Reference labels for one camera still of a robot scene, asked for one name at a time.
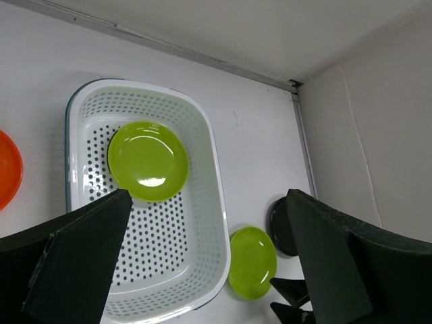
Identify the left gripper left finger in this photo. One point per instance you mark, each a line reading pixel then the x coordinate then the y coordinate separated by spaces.
pixel 61 270

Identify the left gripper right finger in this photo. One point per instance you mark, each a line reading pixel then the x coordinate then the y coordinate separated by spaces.
pixel 356 272

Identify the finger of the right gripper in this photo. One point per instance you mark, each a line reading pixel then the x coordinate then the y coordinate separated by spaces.
pixel 290 315
pixel 293 290

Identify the green plate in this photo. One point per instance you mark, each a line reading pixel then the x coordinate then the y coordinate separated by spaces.
pixel 148 160
pixel 253 263

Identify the black plate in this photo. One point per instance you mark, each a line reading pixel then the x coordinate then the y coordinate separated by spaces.
pixel 279 228

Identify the orange plate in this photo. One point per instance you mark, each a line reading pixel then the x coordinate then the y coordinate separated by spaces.
pixel 11 169

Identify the white perforated plastic bin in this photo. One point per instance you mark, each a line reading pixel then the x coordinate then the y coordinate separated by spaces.
pixel 175 256

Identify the aluminium rail back edge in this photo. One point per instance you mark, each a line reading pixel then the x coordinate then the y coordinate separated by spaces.
pixel 56 11

